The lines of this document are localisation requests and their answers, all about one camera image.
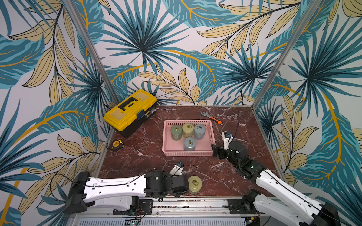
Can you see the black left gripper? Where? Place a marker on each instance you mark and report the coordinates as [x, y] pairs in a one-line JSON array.
[[177, 195]]

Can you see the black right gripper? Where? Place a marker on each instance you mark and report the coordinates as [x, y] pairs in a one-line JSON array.
[[222, 152]]

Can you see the yellow-green canister front row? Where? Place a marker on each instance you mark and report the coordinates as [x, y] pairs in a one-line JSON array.
[[195, 184]]

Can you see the yellow-green canister row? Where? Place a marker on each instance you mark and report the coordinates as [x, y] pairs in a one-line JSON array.
[[188, 130], [195, 184]]

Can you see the blue canister front row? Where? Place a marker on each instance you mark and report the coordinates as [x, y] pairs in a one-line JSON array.
[[190, 144]]

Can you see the blue canister row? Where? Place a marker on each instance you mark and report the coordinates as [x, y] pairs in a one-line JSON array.
[[199, 131], [190, 144]]

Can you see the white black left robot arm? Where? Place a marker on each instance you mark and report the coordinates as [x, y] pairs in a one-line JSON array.
[[122, 194]]

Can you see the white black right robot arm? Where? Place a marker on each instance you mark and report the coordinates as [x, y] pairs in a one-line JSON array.
[[293, 208]]

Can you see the blue canister back row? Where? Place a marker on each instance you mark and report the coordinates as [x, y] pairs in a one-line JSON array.
[[199, 131]]

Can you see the pink perforated plastic basket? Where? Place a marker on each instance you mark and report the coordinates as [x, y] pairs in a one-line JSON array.
[[176, 148]]

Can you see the yellow-green canister back row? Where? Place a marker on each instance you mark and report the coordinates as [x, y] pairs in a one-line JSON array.
[[188, 130]]

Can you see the green canister back row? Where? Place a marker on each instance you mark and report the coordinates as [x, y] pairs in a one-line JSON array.
[[176, 132]]

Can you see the yellow black tape measure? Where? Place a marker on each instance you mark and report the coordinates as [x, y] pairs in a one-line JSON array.
[[116, 145]]

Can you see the yellow black plastic toolbox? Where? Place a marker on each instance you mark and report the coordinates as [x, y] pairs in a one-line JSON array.
[[130, 114]]

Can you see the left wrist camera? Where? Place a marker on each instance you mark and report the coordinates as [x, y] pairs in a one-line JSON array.
[[177, 169]]

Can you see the orange handled adjustable wrench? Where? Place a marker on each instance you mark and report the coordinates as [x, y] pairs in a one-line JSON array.
[[212, 118]]

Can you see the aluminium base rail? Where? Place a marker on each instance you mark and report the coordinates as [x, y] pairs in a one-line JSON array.
[[192, 207]]

